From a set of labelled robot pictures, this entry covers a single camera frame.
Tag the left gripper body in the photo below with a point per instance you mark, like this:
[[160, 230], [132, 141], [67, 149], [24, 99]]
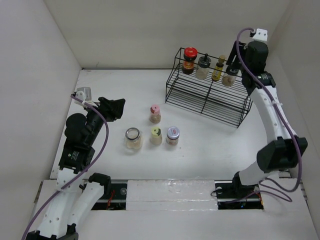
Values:
[[100, 108]]

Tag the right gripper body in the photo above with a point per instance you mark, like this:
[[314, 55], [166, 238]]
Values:
[[238, 50]]

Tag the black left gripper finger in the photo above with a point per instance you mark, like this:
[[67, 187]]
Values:
[[116, 109], [105, 103]]

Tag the black pump cap spice jar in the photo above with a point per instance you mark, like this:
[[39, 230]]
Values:
[[229, 77]]

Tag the yellow oil bottle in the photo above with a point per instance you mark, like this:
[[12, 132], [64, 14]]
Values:
[[217, 71]]

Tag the black cap seasoning jar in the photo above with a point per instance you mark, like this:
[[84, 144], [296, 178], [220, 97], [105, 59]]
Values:
[[203, 65]]

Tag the red cap sauce bottle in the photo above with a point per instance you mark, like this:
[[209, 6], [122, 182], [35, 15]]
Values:
[[190, 54]]

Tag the yellow cap spice bottle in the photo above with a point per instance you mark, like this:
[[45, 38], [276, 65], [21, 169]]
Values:
[[156, 136]]

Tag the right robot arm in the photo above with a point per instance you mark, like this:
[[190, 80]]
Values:
[[193, 146]]

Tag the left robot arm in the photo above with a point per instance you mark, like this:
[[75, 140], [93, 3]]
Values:
[[73, 199]]

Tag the open wide glass jar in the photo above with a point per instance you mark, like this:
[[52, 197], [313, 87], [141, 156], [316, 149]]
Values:
[[133, 138]]

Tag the pink cap spice bottle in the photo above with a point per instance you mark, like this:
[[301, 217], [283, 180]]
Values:
[[155, 114]]

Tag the silver lid spice jar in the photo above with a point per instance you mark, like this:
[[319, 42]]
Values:
[[172, 135]]

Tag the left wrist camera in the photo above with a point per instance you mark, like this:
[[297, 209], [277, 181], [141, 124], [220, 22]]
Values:
[[83, 97]]

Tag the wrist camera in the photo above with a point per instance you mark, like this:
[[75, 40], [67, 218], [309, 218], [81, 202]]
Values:
[[260, 35], [83, 97]]

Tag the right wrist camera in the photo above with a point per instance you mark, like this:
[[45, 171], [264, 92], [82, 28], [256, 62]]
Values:
[[260, 35]]

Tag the black wire rack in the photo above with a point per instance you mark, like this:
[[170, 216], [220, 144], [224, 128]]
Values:
[[226, 104]]

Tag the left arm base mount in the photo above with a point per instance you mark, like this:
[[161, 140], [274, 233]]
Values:
[[116, 199]]

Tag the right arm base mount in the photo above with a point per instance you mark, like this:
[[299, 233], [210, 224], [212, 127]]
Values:
[[230, 199]]

